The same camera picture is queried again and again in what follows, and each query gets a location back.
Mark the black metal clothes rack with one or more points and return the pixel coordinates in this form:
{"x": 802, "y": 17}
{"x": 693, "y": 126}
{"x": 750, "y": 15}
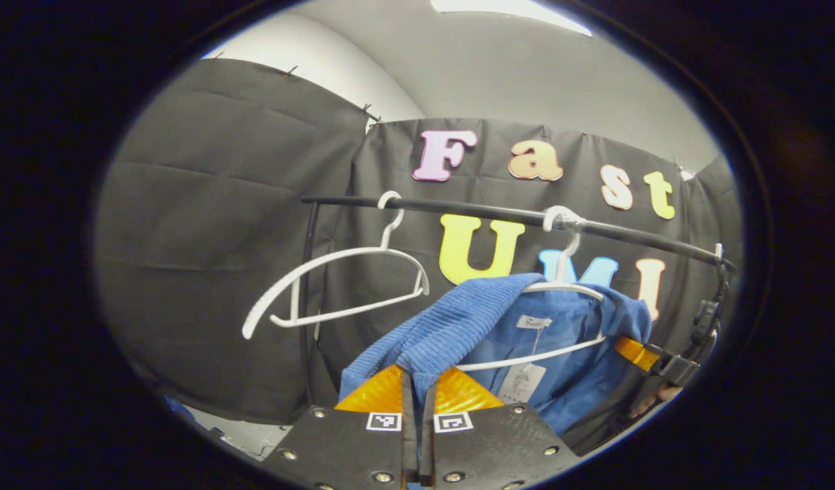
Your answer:
{"x": 471, "y": 209}

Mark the ceiling light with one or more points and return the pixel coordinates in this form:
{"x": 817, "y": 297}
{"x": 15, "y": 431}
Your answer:
{"x": 512, "y": 10}

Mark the white empty hanger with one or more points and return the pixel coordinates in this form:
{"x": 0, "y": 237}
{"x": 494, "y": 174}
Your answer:
{"x": 349, "y": 255}

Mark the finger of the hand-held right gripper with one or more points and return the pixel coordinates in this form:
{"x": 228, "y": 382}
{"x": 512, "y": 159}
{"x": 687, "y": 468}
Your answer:
{"x": 638, "y": 352}

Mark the white jacket hanger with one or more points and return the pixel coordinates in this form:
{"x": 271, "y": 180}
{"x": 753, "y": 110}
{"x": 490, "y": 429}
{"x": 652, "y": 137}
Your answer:
{"x": 563, "y": 269}

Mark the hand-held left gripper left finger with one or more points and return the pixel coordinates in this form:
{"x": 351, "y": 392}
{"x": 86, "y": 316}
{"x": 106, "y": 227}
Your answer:
{"x": 349, "y": 449}

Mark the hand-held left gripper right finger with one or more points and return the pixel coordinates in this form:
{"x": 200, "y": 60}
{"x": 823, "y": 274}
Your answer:
{"x": 492, "y": 449}

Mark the black backdrop cloth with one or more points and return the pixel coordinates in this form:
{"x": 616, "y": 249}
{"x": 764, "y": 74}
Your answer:
{"x": 220, "y": 238}

